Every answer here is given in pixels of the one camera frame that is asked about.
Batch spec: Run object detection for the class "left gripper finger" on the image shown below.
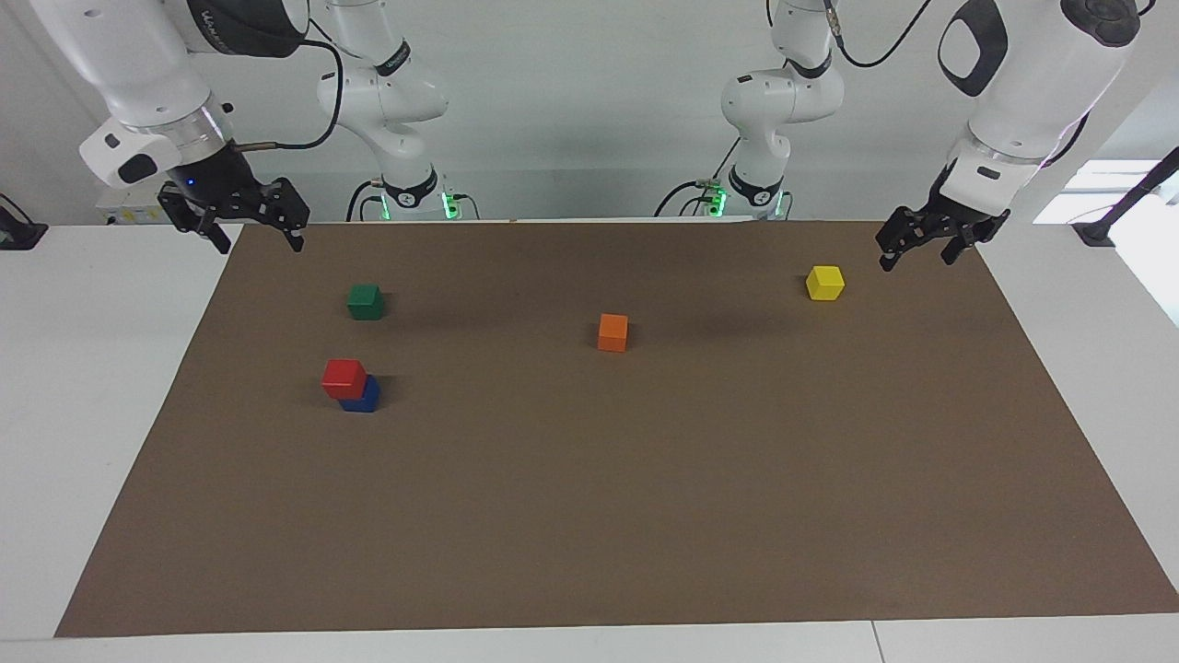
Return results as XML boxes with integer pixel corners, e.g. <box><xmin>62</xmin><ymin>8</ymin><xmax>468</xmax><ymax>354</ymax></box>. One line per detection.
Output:
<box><xmin>877</xmin><ymin>209</ymin><xmax>931</xmax><ymax>271</ymax></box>
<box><xmin>941</xmin><ymin>214</ymin><xmax>1011</xmax><ymax>266</ymax></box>

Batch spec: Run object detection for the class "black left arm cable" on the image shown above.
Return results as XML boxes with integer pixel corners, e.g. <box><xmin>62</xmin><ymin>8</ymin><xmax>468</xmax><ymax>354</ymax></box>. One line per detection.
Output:
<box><xmin>829</xmin><ymin>0</ymin><xmax>940</xmax><ymax>65</ymax></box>

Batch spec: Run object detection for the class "white box yellow label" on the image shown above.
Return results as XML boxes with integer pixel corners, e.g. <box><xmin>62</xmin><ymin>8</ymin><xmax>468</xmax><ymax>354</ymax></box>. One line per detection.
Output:
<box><xmin>95</xmin><ymin>184</ymin><xmax>171</xmax><ymax>225</ymax></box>

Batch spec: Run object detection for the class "blue block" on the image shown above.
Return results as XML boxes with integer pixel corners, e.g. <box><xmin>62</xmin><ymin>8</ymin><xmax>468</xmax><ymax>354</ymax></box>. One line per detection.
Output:
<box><xmin>338</xmin><ymin>376</ymin><xmax>381</xmax><ymax>413</ymax></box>

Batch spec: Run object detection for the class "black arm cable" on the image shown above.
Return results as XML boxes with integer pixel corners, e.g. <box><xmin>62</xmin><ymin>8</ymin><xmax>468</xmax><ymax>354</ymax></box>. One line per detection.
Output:
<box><xmin>829</xmin><ymin>0</ymin><xmax>940</xmax><ymax>65</ymax></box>
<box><xmin>230</xmin><ymin>37</ymin><xmax>344</xmax><ymax>151</ymax></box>

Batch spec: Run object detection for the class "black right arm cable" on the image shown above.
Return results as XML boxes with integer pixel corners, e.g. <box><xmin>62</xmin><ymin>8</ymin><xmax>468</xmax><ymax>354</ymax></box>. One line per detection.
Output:
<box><xmin>230</xmin><ymin>37</ymin><xmax>344</xmax><ymax>151</ymax></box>

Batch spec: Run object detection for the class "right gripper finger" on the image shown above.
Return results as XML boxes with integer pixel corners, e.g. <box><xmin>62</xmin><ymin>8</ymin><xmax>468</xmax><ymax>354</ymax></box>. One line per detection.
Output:
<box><xmin>158</xmin><ymin>182</ymin><xmax>231</xmax><ymax>255</ymax></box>
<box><xmin>261</xmin><ymin>178</ymin><xmax>310</xmax><ymax>251</ymax></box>

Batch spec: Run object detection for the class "black table clamp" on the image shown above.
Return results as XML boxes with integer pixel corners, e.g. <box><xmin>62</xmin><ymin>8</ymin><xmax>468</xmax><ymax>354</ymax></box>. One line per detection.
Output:
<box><xmin>0</xmin><ymin>193</ymin><xmax>47</xmax><ymax>251</ymax></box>

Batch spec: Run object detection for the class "red block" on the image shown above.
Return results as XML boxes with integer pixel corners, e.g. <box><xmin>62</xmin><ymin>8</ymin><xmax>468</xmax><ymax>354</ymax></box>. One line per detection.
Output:
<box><xmin>321</xmin><ymin>359</ymin><xmax>368</xmax><ymax>401</ymax></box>

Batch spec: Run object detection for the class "brown table mat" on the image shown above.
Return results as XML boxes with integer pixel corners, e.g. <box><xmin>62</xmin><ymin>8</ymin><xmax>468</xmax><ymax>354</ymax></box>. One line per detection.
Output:
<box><xmin>55</xmin><ymin>219</ymin><xmax>1179</xmax><ymax>638</ymax></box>

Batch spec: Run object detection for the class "black left base cable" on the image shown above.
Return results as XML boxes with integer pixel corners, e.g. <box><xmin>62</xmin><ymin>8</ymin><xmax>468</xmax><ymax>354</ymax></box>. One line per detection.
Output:
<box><xmin>654</xmin><ymin>138</ymin><xmax>742</xmax><ymax>218</ymax></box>

